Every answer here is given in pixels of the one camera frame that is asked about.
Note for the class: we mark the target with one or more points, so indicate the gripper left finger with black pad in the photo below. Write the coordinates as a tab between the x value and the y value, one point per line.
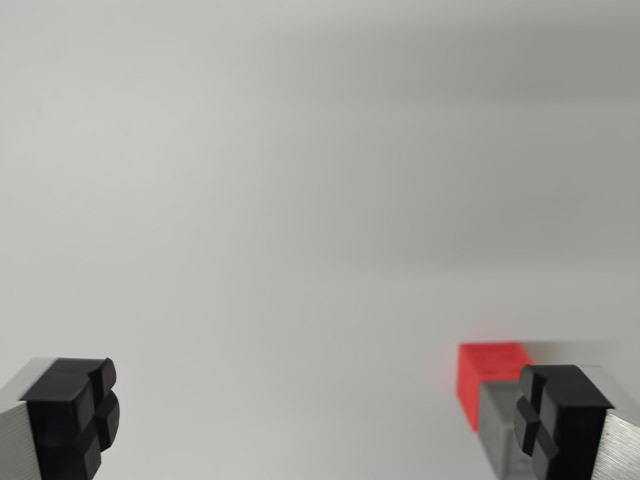
55	425

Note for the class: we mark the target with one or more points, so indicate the red plastic cube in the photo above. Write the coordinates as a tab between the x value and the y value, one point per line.
487	362

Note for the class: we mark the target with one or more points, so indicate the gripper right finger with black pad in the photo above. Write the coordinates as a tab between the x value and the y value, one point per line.
570	425

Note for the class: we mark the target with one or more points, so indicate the gray plastic cube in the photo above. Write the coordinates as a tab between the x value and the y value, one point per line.
495	420

